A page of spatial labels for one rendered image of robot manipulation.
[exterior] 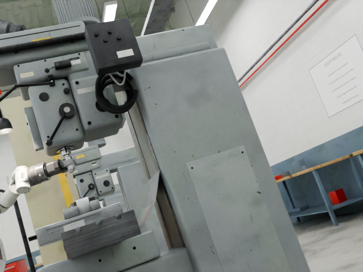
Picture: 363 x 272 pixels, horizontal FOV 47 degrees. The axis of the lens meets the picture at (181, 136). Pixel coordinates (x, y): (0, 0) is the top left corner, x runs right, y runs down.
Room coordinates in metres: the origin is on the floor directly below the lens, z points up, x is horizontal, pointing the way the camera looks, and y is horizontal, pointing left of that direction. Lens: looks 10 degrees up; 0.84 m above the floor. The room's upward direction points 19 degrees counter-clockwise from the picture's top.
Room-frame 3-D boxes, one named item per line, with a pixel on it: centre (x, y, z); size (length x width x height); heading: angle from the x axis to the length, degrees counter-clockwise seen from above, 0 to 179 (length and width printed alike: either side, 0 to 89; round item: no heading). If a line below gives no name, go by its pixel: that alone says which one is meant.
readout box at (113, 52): (1.69, 0.15, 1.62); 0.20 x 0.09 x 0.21; 109
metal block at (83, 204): (1.77, 0.49, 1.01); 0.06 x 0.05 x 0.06; 17
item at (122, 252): (1.91, 0.54, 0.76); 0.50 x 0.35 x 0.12; 109
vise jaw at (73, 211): (1.75, 0.55, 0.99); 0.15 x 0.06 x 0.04; 17
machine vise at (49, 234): (1.76, 0.52, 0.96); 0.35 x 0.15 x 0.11; 107
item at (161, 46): (2.07, 0.07, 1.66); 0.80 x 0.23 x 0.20; 109
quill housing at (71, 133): (1.91, 0.54, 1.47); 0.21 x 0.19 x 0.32; 19
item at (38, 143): (1.88, 0.65, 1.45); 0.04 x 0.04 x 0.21; 19
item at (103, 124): (1.97, 0.36, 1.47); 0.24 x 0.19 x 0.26; 19
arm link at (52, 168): (1.91, 0.63, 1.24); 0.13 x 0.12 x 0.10; 0
